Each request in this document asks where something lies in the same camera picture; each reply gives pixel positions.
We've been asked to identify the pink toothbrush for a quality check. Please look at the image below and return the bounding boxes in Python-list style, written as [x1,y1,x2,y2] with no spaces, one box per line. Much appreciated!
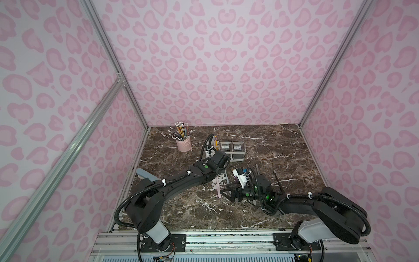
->
[216,178,222,199]

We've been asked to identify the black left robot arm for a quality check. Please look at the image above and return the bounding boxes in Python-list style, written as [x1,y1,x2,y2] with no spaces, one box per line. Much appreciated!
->
[113,134,230,245]

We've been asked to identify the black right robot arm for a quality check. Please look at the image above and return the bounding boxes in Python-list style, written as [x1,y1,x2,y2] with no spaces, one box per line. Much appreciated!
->
[220,168,372,249]

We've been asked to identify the cream toothbrush holder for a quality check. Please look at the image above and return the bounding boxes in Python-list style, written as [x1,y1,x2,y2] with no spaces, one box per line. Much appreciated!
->
[219,141,246,162]

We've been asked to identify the black toothbrush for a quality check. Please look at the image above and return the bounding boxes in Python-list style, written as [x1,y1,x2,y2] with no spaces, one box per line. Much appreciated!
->
[273,170,285,193]

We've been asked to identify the pink pencil cup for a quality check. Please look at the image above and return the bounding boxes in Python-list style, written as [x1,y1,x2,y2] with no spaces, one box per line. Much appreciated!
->
[176,136,192,152]

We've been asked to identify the coloured pencils bunch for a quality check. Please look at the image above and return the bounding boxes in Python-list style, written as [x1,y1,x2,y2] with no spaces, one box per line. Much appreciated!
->
[168,122,191,141]

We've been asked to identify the grey blue box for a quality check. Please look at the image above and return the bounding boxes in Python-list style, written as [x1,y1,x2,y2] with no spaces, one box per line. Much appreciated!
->
[136,168,159,182]

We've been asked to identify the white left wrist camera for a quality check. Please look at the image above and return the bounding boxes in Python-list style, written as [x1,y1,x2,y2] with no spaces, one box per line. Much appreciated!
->
[205,147,217,158]

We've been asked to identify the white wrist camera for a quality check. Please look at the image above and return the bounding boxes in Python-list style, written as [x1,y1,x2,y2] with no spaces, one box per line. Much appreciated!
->
[232,168,251,189]
[205,147,217,158]

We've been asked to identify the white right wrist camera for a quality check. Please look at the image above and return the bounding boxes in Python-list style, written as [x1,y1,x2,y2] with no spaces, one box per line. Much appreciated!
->
[232,168,251,189]

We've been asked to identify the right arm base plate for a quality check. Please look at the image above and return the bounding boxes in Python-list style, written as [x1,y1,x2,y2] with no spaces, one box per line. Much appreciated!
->
[273,232,321,252]

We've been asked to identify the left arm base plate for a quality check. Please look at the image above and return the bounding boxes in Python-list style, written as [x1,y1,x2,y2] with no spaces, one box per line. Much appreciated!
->
[140,234,187,253]

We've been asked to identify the aluminium frame rail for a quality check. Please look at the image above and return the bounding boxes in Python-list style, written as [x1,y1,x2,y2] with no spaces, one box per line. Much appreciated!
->
[88,229,376,262]

